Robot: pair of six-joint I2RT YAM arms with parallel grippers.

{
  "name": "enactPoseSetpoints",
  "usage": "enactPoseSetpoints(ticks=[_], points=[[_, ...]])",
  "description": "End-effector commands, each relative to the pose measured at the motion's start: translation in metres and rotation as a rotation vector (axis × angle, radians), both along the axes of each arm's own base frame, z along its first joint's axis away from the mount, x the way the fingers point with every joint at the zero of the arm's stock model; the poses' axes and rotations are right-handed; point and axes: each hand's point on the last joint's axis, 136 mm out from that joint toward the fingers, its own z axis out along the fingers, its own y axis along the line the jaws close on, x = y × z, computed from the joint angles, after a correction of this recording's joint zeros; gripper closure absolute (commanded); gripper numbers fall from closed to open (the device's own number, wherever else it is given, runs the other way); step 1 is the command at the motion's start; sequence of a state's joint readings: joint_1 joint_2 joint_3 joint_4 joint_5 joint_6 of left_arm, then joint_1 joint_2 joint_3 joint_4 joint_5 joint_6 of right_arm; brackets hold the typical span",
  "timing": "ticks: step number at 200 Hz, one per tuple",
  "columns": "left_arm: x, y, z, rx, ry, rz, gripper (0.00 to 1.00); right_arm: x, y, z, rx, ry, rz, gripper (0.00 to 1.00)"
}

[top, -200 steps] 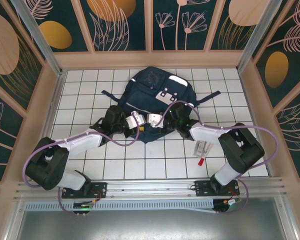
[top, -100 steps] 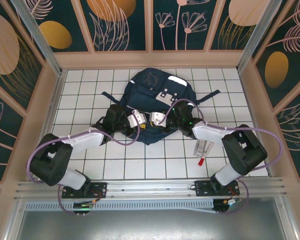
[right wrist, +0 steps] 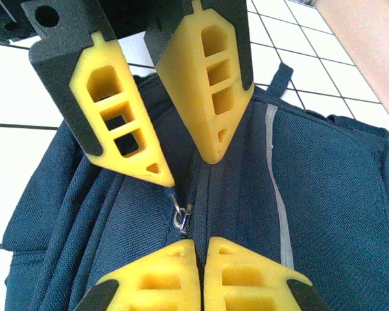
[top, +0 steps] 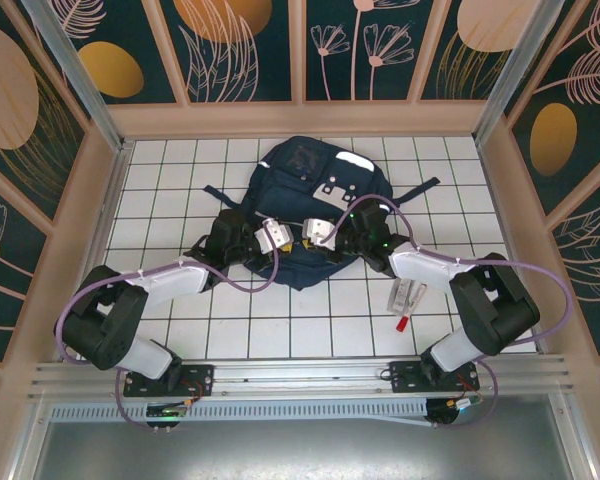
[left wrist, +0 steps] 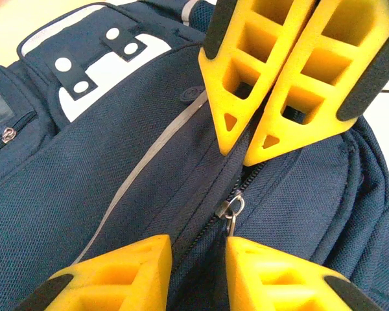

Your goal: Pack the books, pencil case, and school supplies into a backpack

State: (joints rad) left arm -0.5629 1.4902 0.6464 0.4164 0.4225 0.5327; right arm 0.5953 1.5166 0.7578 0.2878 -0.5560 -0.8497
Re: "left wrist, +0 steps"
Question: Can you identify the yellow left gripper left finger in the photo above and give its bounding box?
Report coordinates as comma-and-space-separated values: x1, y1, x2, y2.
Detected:
14, 235, 174, 311

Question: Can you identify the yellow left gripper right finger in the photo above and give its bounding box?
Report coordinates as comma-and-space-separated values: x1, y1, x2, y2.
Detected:
226, 236, 385, 311

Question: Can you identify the navy blue backpack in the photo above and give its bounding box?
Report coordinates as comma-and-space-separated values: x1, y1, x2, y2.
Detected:
0, 0, 389, 311

